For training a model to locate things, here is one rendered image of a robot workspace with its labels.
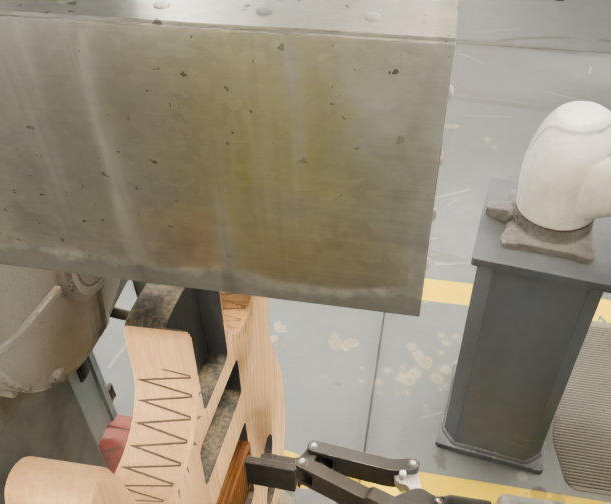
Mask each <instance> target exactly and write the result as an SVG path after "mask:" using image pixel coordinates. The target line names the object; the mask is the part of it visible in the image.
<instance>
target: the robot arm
mask: <svg viewBox="0 0 611 504"><path fill-rule="evenodd" d="M508 200H509V201H489V202H488V203H487V209H486V212H485V214H486V215H487V216H490V217H493V218H496V219H498V220H501V221H504V222H506V229H505V231H504V233H503V234H502V235H501V237H500V242H499V243H500V245H501V246H502V247H503V248H506V249H522V250H528V251H533V252H538V253H543V254H548V255H554V256H559V257H564V258H569V259H573V260H576V261H578V262H581V263H583V264H592V263H594V261H595V258H596V252H595V250H594V247H593V239H594V219H595V218H602V217H609V216H611V110H609V109H607V108H605V107H603V106H601V105H599V104H596V103H593V102H588V101H574V102H569V103H566V104H563V105H561V106H560V107H558V108H556V109H554V110H553V111H552V112H551V113H550V114H549V115H548V116H547V117H546V118H545V119H544V120H543V122H542V123H541V124H540V126H539V127H538V129H537V130H536V132H535V133H534V135H533V137H532V139H531V141H530V143H529V146H528V148H527V151H526V154H525V157H524V160H523V164H522V168H521V172H520V177H519V182H518V190H517V189H515V190H511V191H510V192H509V196H508ZM245 468H246V476H247V483H249V484H254V485H260V486H265V487H270V488H276V489H281V490H287V491H292V492H295V490H296V487H297V486H298V487H299V488H300V485H301V486H302V485H304V486H306V487H308V488H310V489H312V490H314V491H316V492H318V493H320V494H321V495H323V496H325V497H327V498H329V499H331V500H333V501H335V502H337V503H339V504H492V503H491V501H488V500H482V499H476V498H469V497H463V496H457V495H446V496H435V495H433V494H431V493H429V492H428V491H426V490H424V489H422V488H421V483H420V478H419V470H420V462H419V461H418V460H417V459H415V458H401V459H391V458H386V457H382V456H378V455H374V454H370V453H366V452H361V451H357V450H353V449H349V448H345V447H341V446H337V445H332V444H328V443H324V442H320V441H316V440H312V441H310V442H309V443H308V445H307V449H306V451H305V452H304V453H303V454H302V455H301V456H299V457H296V458H294V457H288V456H282V455H279V456H278V455H276V454H270V453H264V454H261V457H260V458H259V457H253V456H247V457H246V460H245ZM346 476H347V477H346ZM349 477H351V478H355V479H359V480H362V481H366V482H370V483H374V484H378V485H382V486H387V487H396V488H398V490H399V491H400V492H403V491H406V492H404V493H401V494H399V495H397V496H393V495H391V494H389V493H387V492H385V491H383V490H381V489H379V488H376V487H371V488H369V487H367V486H365V485H363V484H361V483H359V482H357V481H355V480H353V479H351V478H349ZM496 504H566V503H565V502H561V501H555V502H553V501H546V500H540V499H534V498H528V497H521V496H515V495H509V494H503V495H501V496H500V497H499V498H498V500H497V502H496Z"/></svg>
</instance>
